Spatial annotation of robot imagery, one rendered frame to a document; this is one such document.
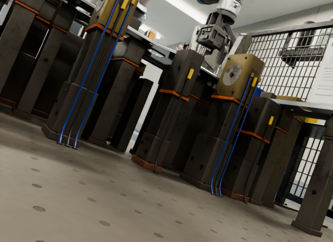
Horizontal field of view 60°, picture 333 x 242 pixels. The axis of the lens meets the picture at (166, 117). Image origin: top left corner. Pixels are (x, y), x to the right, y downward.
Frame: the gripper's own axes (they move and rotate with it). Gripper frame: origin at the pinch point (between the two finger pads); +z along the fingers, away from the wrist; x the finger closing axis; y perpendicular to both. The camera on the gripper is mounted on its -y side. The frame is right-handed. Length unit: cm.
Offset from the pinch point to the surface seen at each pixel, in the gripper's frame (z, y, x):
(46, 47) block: 14.5, 47.8, 1.6
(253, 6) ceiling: -227, -244, -287
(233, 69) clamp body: 2.0, 8.5, 21.0
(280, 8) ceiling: -227, -264, -248
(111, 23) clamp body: 7.5, 41.2, 22.0
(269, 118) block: 9.1, -6.9, 23.7
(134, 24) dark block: -7.8, 23.4, -18.0
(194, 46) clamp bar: -11.4, -0.4, -15.0
